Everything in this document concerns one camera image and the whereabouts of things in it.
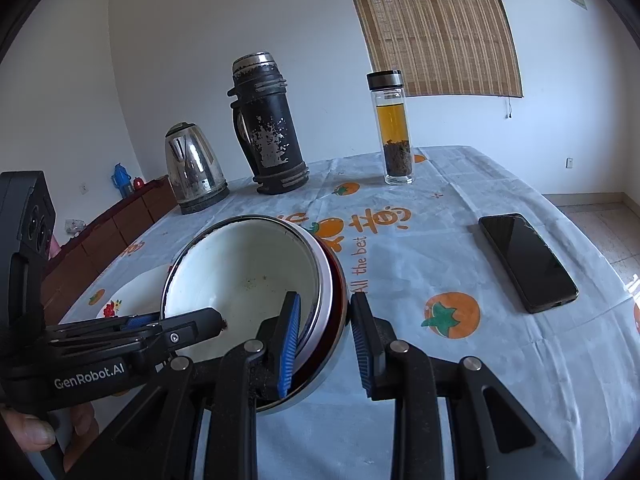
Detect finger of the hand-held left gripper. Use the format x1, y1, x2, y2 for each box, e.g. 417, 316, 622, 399
117, 311, 163, 331
129, 308, 223, 363

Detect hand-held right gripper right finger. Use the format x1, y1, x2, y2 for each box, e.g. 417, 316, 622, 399
350, 292, 583, 480

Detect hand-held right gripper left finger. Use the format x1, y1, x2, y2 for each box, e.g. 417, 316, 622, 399
75, 290, 302, 480

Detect white plate with red flowers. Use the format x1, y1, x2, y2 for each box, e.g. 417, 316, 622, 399
100, 263, 176, 322

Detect stainless steel bowl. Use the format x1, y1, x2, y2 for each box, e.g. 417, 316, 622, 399
255, 220, 349, 414

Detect red plastic bowl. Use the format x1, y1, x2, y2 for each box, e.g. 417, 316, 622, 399
280, 215, 346, 366

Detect white enamel bowl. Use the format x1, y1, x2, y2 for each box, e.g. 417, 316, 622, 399
160, 215, 326, 361

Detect person's left hand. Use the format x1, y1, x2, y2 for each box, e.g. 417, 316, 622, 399
0, 402, 101, 473

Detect printed tablecloth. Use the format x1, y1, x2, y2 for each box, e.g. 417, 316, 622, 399
59, 146, 640, 480

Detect brown wooden cabinet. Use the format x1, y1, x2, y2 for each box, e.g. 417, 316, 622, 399
40, 175, 180, 311

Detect blue thermos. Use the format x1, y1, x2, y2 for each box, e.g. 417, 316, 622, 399
111, 162, 132, 197

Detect steel electric kettle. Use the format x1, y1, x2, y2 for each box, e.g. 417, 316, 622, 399
164, 122, 231, 215

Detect black smartphone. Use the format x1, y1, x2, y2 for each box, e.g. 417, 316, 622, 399
478, 213, 580, 314

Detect worn black thermos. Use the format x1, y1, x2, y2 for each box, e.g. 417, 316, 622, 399
227, 52, 310, 196

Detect glass tea bottle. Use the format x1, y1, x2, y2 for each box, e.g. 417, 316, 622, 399
366, 70, 415, 186

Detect bamboo window blind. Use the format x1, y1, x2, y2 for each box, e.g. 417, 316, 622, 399
340, 0, 524, 98

